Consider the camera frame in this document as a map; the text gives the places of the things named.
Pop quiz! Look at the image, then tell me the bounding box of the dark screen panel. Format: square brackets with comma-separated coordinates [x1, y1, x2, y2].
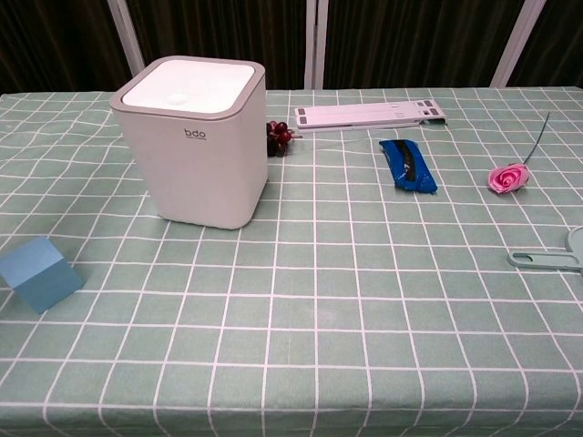
[0, 0, 133, 95]

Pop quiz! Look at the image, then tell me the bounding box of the blue plastic packet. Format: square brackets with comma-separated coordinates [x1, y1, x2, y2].
[378, 138, 439, 197]

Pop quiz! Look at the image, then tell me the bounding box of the white flat strip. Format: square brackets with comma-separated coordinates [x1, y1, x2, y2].
[293, 99, 448, 134]

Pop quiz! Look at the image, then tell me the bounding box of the dark brown small object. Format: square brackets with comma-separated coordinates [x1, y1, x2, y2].
[265, 119, 304, 158]

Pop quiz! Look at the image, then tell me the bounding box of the white screen frame post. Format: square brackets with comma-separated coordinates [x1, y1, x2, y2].
[303, 0, 329, 90]
[490, 0, 541, 88]
[107, 0, 146, 76]

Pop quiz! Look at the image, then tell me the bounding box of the pink artificial rose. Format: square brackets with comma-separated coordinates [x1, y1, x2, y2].
[487, 111, 551, 196]

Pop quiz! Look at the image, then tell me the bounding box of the light blue small object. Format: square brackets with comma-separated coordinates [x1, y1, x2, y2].
[0, 235, 86, 315]

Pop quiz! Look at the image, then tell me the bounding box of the white trash bin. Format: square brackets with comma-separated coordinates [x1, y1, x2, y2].
[108, 55, 270, 231]

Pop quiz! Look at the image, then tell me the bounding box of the green checked tablecloth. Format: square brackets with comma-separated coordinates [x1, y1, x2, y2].
[0, 86, 583, 437]

